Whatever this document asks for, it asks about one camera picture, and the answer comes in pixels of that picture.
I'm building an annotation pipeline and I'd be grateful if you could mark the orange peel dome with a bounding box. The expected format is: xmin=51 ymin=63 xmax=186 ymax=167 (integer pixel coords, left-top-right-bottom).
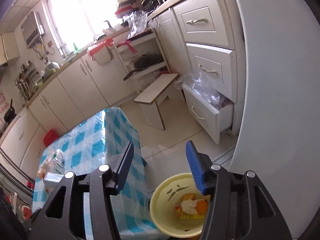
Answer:
xmin=196 ymin=199 xmax=208 ymax=216

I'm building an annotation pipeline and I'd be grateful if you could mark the red yellow snack wrapper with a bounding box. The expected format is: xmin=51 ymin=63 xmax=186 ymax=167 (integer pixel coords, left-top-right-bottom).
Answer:
xmin=175 ymin=206 xmax=205 ymax=220

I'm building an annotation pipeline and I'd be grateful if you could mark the clear plastic water bottle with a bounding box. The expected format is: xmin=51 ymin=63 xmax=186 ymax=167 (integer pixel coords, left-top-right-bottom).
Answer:
xmin=37 ymin=148 xmax=65 ymax=179

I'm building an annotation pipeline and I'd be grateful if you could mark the white tissue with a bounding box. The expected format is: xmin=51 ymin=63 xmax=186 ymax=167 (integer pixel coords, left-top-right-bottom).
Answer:
xmin=181 ymin=199 xmax=201 ymax=215

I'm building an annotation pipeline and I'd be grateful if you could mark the yellow plastic trash bucket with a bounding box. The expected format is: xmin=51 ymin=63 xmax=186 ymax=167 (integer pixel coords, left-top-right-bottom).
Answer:
xmin=150 ymin=173 xmax=210 ymax=238

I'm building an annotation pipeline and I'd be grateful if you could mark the red trash bin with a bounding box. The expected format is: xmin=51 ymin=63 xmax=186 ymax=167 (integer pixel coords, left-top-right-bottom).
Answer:
xmin=43 ymin=129 xmax=59 ymax=147

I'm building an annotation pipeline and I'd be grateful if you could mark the blue checkered tablecloth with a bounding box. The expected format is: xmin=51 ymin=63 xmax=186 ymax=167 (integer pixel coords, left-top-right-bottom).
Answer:
xmin=29 ymin=107 xmax=167 ymax=239

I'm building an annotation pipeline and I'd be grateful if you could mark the open white bottom drawer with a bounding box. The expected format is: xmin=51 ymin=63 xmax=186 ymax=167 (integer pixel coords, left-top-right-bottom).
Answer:
xmin=182 ymin=85 xmax=234 ymax=144

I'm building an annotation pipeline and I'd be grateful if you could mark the clear plastic bag in drawer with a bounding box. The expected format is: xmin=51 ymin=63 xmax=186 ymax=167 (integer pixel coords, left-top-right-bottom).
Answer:
xmin=174 ymin=73 xmax=221 ymax=107

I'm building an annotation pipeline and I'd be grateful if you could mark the white refrigerator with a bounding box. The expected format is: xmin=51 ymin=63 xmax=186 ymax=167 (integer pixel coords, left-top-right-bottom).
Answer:
xmin=230 ymin=0 xmax=319 ymax=239

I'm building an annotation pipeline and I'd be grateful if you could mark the small wooden stool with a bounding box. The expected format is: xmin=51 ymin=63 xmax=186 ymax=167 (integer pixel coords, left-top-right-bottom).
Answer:
xmin=134 ymin=74 xmax=178 ymax=131

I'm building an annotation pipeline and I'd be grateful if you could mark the black pan on shelf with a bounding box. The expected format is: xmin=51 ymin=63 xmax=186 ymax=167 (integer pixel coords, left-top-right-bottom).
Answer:
xmin=123 ymin=54 xmax=164 ymax=81

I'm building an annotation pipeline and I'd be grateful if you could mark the white corner shelf rack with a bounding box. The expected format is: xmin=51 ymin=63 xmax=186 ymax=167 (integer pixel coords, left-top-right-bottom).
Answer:
xmin=113 ymin=29 xmax=171 ymax=94

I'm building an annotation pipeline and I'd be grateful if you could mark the white hanging cutting board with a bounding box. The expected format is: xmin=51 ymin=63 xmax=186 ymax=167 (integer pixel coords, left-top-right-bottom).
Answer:
xmin=90 ymin=44 xmax=113 ymax=66

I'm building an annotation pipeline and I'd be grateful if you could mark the black frying pan on counter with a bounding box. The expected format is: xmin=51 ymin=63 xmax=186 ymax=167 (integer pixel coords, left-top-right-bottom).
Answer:
xmin=4 ymin=99 xmax=16 ymax=124

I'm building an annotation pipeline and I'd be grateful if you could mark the clear plastic bag on counter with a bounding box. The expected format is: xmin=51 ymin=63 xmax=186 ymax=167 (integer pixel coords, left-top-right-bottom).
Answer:
xmin=123 ymin=10 xmax=148 ymax=40

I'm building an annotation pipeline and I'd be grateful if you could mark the wall water heater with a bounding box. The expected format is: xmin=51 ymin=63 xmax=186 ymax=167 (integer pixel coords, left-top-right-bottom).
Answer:
xmin=21 ymin=11 xmax=45 ymax=49

